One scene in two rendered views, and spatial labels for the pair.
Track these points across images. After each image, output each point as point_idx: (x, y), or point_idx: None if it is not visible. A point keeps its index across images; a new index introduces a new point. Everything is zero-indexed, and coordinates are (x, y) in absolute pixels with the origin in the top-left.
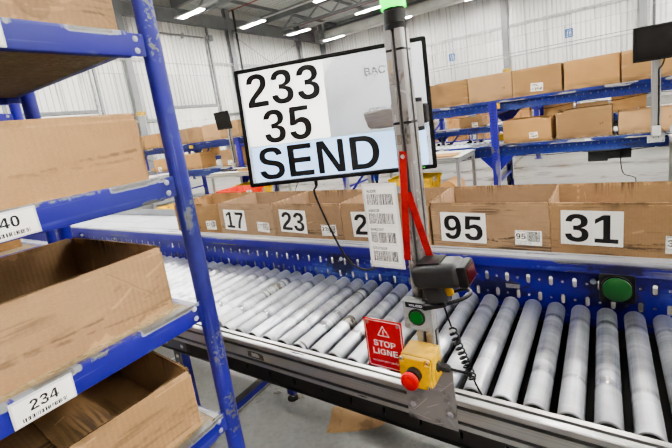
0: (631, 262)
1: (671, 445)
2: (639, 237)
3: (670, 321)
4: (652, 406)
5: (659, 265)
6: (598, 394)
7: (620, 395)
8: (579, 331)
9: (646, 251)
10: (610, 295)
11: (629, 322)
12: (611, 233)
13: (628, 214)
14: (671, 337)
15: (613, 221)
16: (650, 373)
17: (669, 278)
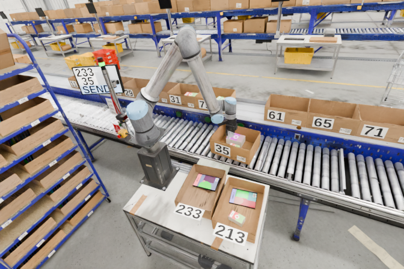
0: (180, 108)
1: None
2: (183, 102)
3: (186, 121)
4: (163, 139)
5: (184, 109)
6: None
7: (162, 137)
8: (166, 123)
9: (185, 105)
10: (177, 115)
11: (178, 121)
12: (178, 101)
13: (181, 97)
14: (181, 125)
15: (178, 98)
16: (170, 132)
17: (186, 112)
